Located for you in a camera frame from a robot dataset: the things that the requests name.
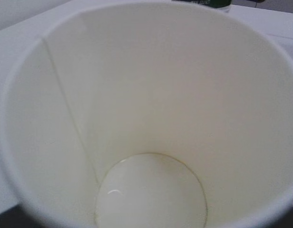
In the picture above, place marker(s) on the clear water bottle green label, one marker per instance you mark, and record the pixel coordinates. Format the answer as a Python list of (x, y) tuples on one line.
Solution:
[(222, 5)]

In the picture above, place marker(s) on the white paper cup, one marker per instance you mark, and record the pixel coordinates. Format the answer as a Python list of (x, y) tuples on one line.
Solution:
[(150, 114)]

